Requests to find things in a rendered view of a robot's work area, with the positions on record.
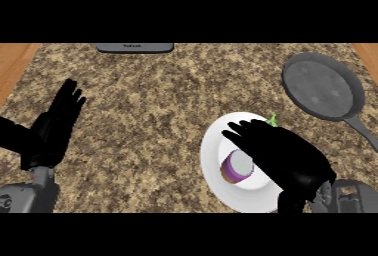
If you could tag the grey appliance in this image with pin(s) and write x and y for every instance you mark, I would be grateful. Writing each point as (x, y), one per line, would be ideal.
(135, 47)

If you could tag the white round plate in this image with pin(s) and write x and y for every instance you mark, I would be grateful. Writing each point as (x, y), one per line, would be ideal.
(227, 186)

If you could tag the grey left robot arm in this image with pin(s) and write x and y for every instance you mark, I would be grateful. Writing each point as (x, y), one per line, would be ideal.
(27, 191)

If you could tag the dark grey frying pan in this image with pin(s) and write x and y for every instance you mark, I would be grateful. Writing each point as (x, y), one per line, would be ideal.
(323, 90)

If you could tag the purple can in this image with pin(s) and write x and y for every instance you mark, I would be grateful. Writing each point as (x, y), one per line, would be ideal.
(237, 167)

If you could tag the small green object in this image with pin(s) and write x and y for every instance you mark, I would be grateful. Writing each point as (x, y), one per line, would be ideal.
(272, 120)

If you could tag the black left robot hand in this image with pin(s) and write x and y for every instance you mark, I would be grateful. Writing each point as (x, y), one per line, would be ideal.
(52, 130)

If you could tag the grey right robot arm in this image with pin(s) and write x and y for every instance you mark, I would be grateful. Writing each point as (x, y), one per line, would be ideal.
(345, 196)

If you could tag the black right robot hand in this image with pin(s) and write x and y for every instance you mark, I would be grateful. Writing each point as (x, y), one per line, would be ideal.
(289, 155)

